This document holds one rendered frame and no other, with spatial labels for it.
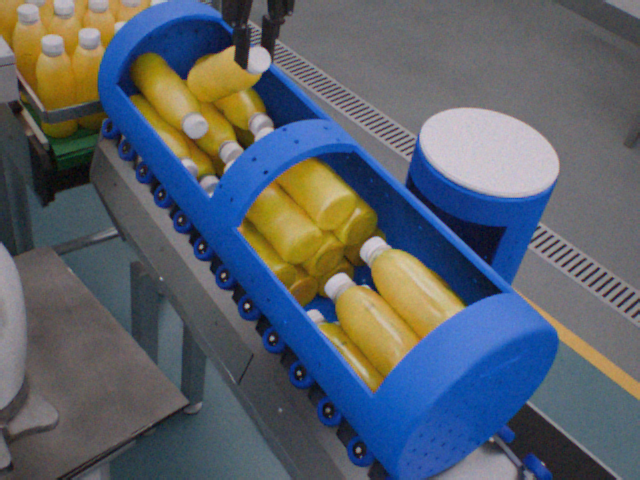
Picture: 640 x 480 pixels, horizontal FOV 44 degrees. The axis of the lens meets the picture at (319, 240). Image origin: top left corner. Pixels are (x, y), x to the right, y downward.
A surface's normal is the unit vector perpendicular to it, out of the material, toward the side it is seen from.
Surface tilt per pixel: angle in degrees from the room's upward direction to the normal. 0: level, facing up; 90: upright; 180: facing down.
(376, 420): 83
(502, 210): 90
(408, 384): 55
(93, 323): 5
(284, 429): 70
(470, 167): 0
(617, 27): 76
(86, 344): 5
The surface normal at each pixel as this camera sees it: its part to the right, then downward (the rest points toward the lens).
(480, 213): -0.18, 0.66
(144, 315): 0.56, 0.62
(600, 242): 0.14, -0.72
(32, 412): 0.45, -0.65
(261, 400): -0.72, 0.04
